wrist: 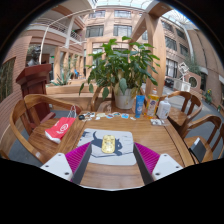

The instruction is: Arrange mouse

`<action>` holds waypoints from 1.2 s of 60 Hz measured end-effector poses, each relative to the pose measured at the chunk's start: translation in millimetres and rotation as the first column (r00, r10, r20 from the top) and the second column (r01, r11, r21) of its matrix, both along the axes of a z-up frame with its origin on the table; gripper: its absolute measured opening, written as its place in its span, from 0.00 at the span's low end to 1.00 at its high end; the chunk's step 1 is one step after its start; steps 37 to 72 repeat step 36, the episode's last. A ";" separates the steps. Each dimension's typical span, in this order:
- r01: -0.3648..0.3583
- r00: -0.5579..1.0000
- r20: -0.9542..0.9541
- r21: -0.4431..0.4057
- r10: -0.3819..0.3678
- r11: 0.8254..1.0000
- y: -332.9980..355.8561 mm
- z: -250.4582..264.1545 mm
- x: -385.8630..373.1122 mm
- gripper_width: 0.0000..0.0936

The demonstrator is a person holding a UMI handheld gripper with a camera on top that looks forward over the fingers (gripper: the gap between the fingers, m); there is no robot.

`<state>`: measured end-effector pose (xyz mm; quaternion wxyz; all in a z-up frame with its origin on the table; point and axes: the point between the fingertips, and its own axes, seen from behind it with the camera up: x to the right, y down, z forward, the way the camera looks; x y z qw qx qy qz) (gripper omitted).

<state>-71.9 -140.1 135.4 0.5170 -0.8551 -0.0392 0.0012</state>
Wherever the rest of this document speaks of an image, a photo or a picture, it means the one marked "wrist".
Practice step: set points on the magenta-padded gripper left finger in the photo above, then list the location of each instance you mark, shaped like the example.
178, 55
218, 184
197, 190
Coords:
58, 166

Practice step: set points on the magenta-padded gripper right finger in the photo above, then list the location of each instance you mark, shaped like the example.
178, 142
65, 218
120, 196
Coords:
165, 166

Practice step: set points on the yellow translucent computer mouse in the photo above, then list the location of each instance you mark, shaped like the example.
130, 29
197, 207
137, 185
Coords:
108, 144

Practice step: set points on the grey cat-print mouse pad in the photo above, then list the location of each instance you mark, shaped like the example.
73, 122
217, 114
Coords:
125, 156

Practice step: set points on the black notebook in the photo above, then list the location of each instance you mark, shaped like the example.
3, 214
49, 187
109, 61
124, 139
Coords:
198, 150

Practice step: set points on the small white packet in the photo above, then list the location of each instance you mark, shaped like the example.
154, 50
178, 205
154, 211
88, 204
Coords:
157, 122

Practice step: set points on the wooden armchair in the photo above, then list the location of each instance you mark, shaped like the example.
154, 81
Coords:
176, 116
210, 151
95, 100
20, 130

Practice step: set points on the white pump bottle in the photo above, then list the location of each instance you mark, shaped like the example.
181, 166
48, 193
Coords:
163, 109

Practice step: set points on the yellow liquid bottle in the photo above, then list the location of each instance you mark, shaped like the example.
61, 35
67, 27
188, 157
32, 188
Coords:
152, 105

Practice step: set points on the blue squeeze tube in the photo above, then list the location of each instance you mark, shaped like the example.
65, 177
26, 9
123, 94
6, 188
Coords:
140, 106

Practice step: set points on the yellow flowering potted plant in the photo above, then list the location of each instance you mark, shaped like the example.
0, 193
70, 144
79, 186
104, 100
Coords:
208, 96

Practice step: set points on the dark red wooden lectern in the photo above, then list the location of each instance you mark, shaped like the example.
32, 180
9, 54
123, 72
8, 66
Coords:
33, 83

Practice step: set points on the spiky green agave plant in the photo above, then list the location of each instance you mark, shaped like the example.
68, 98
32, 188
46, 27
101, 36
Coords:
61, 78

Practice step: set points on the white metal sculpture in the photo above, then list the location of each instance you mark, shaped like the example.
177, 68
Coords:
183, 70

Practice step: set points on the leafy green potted plant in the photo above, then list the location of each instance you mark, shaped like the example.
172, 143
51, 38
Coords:
125, 66

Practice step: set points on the dark bust statue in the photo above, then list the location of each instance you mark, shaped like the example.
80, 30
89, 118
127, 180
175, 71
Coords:
34, 56

